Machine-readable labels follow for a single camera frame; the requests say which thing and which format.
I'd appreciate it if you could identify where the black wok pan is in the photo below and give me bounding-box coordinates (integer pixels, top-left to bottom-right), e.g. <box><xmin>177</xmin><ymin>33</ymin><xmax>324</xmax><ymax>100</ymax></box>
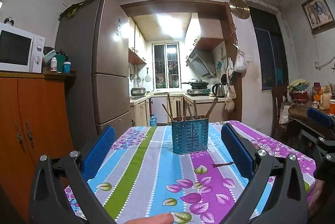
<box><xmin>182</xmin><ymin>79</ymin><xmax>209</xmax><ymax>89</ymax></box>

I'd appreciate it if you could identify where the dark curtained window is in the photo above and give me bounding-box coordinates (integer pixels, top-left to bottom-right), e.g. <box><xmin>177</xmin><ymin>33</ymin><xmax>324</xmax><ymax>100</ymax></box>
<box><xmin>250</xmin><ymin>7</ymin><xmax>289</xmax><ymax>90</ymax></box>

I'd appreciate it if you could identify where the kitchen window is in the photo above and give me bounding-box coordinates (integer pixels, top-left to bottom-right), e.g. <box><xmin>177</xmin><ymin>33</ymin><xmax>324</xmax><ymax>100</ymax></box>
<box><xmin>153</xmin><ymin>43</ymin><xmax>180</xmax><ymax>89</ymax></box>

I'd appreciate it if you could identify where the dark wooden side table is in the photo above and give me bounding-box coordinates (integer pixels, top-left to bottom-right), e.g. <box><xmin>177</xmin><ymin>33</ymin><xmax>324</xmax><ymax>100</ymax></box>
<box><xmin>286</xmin><ymin>104</ymin><xmax>334</xmax><ymax>141</ymax></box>

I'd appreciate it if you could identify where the covered pot on table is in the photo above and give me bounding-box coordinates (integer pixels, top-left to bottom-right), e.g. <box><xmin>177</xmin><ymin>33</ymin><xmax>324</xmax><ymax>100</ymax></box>
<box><xmin>287</xmin><ymin>79</ymin><xmax>309</xmax><ymax>104</ymax></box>

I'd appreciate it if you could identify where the wooden chopstick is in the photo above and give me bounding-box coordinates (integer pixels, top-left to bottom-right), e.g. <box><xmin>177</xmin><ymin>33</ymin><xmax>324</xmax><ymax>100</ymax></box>
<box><xmin>186</xmin><ymin>103</ymin><xmax>193</xmax><ymax>120</ymax></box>
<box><xmin>194</xmin><ymin>101</ymin><xmax>198</xmax><ymax>119</ymax></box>
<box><xmin>167</xmin><ymin>93</ymin><xmax>174</xmax><ymax>121</ymax></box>
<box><xmin>205</xmin><ymin>97</ymin><xmax>218</xmax><ymax>118</ymax></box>
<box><xmin>176</xmin><ymin>100</ymin><xmax>181</xmax><ymax>121</ymax></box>
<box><xmin>183</xmin><ymin>97</ymin><xmax>187</xmax><ymax>121</ymax></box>
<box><xmin>162</xmin><ymin>104</ymin><xmax>174</xmax><ymax>121</ymax></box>

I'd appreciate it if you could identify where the steel electric kettle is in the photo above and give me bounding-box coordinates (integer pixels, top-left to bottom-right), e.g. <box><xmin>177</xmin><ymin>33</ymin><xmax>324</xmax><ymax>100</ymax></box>
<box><xmin>212</xmin><ymin>83</ymin><xmax>225</xmax><ymax>97</ymax></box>

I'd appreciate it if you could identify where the gold round wall clock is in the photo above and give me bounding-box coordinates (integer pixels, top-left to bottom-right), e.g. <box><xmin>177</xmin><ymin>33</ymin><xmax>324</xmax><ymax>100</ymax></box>
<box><xmin>229</xmin><ymin>0</ymin><xmax>250</xmax><ymax>20</ymax></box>

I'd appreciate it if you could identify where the wooden chair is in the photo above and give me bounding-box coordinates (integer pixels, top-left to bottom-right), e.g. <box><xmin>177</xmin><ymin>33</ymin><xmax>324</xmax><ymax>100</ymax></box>
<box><xmin>271</xmin><ymin>84</ymin><xmax>288</xmax><ymax>138</ymax></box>

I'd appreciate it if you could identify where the green cup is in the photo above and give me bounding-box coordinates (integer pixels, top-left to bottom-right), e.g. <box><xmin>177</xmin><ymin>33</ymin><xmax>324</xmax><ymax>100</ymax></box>
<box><xmin>55</xmin><ymin>54</ymin><xmax>66</xmax><ymax>73</ymax></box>

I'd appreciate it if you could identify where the blue perforated utensil holder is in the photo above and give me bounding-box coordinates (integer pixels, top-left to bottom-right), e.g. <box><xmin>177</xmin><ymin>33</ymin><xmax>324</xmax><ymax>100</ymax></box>
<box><xmin>171</xmin><ymin>116</ymin><xmax>209</xmax><ymax>155</ymax></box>

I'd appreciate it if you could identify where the framed wall picture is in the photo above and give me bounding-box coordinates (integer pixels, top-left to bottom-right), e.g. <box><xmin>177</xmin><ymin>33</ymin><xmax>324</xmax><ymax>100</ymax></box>
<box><xmin>301</xmin><ymin>0</ymin><xmax>334</xmax><ymax>34</ymax></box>

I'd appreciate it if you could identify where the white microwave oven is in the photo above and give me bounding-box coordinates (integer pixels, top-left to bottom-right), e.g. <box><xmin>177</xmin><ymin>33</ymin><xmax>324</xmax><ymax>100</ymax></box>
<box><xmin>0</xmin><ymin>23</ymin><xmax>45</xmax><ymax>73</ymax></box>

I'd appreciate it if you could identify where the silver toaster oven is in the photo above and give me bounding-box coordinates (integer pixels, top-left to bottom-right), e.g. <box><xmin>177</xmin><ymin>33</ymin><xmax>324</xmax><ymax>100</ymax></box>
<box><xmin>131</xmin><ymin>87</ymin><xmax>146</xmax><ymax>96</ymax></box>

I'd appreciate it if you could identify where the grey refrigerator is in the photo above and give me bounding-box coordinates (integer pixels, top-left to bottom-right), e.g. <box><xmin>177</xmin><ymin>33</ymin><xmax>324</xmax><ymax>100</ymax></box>
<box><xmin>55</xmin><ymin>0</ymin><xmax>132</xmax><ymax>149</ymax></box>

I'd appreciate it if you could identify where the range hood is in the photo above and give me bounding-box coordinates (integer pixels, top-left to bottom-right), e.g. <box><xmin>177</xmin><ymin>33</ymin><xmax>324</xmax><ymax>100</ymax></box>
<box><xmin>186</xmin><ymin>49</ymin><xmax>216</xmax><ymax>78</ymax></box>

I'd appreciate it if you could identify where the person thumb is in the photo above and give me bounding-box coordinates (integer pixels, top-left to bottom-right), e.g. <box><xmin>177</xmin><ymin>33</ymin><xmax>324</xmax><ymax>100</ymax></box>
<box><xmin>125</xmin><ymin>213</ymin><xmax>174</xmax><ymax>224</ymax></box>

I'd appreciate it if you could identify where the floral striped tablecloth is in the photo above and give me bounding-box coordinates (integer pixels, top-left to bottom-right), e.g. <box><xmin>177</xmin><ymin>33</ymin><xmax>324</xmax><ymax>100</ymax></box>
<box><xmin>63</xmin><ymin>120</ymin><xmax>319</xmax><ymax>224</ymax></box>

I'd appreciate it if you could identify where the white medicine bottle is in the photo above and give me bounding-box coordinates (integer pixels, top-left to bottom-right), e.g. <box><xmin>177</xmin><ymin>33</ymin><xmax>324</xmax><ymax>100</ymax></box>
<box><xmin>50</xmin><ymin>57</ymin><xmax>57</xmax><ymax>71</ymax></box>

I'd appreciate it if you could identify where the white plastic bag hanging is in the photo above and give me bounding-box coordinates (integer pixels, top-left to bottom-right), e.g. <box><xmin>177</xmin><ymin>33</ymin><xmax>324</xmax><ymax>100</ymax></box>
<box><xmin>234</xmin><ymin>53</ymin><xmax>247</xmax><ymax>74</ymax></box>

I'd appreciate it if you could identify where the orange wooden cabinet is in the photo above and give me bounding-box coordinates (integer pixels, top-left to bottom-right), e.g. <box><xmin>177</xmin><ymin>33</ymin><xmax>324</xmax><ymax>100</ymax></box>
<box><xmin>1</xmin><ymin>73</ymin><xmax>73</xmax><ymax>221</ymax></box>

